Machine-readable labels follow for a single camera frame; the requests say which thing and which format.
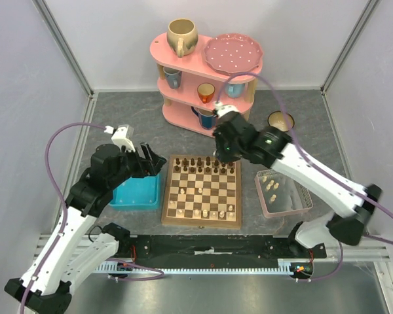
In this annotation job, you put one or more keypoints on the pink polka dot plate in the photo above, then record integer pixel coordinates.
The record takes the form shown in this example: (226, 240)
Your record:
(232, 53)

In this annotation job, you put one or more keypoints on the pink clear plastic tray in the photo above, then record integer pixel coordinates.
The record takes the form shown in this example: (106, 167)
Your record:
(280, 195)

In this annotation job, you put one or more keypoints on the light blue mug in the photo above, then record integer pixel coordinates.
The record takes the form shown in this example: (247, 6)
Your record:
(235, 90)

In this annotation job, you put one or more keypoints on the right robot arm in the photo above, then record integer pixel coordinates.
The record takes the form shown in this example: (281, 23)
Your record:
(351, 203)

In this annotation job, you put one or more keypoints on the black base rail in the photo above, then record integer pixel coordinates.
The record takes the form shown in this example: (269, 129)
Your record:
(210, 252)

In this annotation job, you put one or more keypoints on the orange cup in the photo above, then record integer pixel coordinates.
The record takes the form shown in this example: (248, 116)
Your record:
(206, 92)

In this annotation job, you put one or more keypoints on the pink three-tier shelf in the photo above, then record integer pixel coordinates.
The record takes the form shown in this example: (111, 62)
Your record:
(179, 103)

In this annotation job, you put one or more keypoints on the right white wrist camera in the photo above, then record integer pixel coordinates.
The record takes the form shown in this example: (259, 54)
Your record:
(221, 109)

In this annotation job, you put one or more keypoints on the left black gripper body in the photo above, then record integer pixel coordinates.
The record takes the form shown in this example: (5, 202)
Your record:
(138, 167)

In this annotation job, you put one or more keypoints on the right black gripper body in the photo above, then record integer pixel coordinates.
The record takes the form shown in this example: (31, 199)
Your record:
(224, 148)

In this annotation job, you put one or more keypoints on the blue plastic bin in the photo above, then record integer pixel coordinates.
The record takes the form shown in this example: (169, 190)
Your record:
(137, 194)

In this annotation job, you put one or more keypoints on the grey-blue mug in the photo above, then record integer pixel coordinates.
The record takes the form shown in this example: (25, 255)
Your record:
(173, 77)

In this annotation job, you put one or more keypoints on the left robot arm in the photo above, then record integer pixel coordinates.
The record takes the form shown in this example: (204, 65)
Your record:
(51, 281)

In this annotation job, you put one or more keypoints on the beige ceramic mug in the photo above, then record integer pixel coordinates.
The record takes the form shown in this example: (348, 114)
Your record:
(182, 36)

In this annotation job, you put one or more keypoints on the dark blue mug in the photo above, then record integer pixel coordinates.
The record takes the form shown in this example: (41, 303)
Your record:
(207, 119)

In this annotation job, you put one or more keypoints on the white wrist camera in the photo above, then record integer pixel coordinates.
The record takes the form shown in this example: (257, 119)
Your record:
(120, 137)
(221, 109)

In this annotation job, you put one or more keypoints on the wooden chess board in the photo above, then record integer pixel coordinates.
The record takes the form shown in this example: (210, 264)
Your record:
(221, 187)

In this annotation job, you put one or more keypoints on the brown ceramic bowl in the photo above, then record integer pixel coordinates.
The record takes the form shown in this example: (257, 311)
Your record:
(277, 120)

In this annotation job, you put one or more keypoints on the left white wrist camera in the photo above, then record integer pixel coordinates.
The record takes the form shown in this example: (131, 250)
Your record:
(120, 137)

